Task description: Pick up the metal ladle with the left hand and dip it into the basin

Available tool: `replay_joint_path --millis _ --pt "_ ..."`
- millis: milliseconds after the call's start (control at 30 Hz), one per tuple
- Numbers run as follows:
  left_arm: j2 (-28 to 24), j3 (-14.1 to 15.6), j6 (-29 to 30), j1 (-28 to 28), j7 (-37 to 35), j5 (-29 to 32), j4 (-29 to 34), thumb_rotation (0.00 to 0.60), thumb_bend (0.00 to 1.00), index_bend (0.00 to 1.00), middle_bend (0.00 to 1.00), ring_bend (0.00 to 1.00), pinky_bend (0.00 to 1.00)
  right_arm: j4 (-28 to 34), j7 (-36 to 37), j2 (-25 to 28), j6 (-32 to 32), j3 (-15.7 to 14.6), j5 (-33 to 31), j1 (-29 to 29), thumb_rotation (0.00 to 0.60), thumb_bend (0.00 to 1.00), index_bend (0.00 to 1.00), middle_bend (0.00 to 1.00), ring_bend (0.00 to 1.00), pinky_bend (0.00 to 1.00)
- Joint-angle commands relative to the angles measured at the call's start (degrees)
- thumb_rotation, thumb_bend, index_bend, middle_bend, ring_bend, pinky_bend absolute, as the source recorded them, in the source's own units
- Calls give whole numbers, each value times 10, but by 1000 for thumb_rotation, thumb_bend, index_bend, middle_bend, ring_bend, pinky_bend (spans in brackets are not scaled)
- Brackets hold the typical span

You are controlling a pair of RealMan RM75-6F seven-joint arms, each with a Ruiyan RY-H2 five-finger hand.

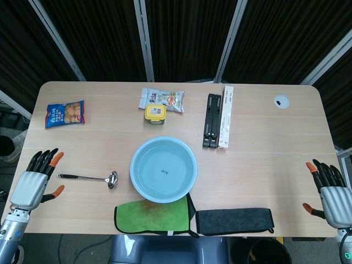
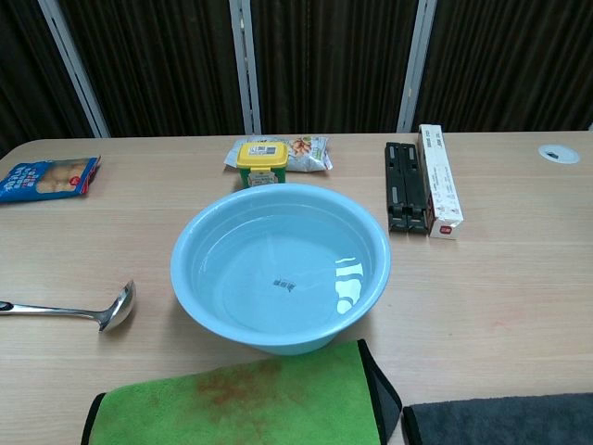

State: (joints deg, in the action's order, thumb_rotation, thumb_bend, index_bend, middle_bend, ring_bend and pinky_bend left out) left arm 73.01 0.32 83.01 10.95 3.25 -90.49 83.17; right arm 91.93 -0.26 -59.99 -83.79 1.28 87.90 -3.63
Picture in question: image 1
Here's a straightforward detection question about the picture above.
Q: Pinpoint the metal ladle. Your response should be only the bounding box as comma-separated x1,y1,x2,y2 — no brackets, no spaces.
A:
57,170,119,190

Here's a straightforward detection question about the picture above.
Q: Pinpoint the yellow lidded container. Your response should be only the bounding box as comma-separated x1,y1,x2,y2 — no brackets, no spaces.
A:
144,104,168,125

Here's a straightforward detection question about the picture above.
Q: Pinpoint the green cloth with black trim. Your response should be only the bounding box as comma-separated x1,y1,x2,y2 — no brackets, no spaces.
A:
114,193,200,238

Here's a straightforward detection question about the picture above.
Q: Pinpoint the dark grey folded cloth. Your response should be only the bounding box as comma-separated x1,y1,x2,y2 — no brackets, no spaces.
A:
195,208,276,236

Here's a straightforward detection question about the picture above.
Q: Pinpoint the white cable grommet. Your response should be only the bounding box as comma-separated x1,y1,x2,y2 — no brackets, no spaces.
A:
273,95,290,109

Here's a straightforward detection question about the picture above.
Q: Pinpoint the long white cardboard box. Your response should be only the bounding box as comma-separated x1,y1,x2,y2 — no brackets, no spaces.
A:
216,85,235,151

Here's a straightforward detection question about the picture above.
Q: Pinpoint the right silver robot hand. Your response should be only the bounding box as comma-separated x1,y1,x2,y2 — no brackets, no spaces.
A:
302,158,352,229

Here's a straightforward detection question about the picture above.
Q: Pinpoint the blue snack bag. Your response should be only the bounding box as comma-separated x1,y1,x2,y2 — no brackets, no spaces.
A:
45,100,86,130

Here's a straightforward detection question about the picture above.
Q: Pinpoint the light blue bowl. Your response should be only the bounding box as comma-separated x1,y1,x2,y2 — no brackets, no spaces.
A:
129,137,199,204

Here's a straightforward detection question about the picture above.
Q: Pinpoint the black folding stand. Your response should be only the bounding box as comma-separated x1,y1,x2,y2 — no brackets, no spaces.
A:
202,93,222,150

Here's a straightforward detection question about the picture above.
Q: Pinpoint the black waste bin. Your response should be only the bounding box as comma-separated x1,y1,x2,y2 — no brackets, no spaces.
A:
230,238,292,264

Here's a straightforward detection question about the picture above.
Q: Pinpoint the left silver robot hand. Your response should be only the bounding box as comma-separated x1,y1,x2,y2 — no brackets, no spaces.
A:
9,148,65,211

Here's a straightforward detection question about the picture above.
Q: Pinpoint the white snack packet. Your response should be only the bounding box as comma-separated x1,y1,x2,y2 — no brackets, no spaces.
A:
139,87,185,114

